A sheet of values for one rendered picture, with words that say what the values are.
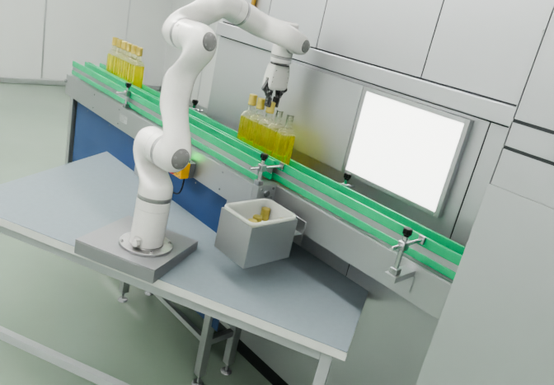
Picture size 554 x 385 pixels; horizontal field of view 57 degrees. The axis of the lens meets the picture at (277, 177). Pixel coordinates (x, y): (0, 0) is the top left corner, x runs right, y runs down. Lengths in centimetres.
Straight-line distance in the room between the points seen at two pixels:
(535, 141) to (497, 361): 54
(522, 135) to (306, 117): 105
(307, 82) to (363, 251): 74
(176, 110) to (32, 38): 611
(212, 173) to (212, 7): 71
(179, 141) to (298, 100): 64
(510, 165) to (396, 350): 99
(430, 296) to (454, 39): 82
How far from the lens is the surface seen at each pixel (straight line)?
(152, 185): 180
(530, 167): 129
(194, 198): 231
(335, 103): 202
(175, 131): 172
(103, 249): 187
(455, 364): 149
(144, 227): 184
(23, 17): 769
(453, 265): 162
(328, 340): 171
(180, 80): 172
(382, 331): 207
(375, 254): 173
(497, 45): 174
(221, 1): 177
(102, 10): 805
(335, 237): 183
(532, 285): 133
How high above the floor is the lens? 170
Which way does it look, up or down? 18 degrees down
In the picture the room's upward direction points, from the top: 13 degrees clockwise
